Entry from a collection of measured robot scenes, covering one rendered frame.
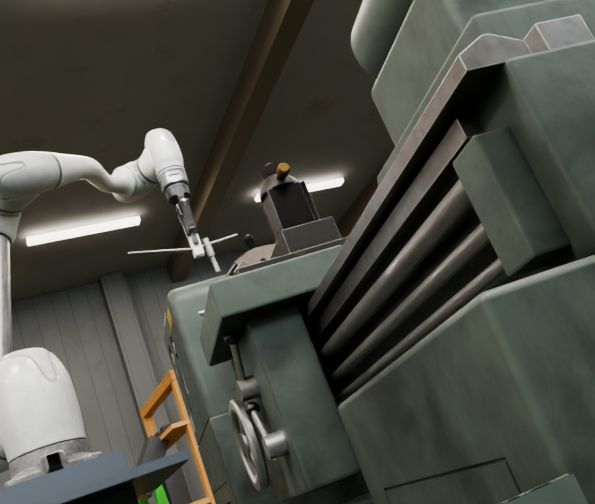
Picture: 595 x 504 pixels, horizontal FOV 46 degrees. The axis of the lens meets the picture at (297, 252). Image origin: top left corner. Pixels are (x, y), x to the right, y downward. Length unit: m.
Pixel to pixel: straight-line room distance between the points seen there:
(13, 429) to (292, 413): 0.66
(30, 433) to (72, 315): 7.99
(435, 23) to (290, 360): 0.53
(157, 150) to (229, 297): 1.27
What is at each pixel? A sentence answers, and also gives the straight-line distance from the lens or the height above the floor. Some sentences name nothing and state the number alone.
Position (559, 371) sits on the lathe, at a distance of 0.46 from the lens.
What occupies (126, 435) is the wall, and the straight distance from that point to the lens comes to 9.09.
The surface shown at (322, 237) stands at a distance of 1.22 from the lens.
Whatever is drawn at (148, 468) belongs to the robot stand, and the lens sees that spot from 1.34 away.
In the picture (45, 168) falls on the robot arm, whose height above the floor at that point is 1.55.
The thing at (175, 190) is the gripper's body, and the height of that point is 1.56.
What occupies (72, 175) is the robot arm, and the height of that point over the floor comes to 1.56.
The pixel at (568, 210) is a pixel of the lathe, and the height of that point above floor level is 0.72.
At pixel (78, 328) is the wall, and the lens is 9.39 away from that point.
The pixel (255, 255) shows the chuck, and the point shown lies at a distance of 1.89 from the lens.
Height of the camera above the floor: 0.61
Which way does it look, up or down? 18 degrees up
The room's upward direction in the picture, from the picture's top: 22 degrees counter-clockwise
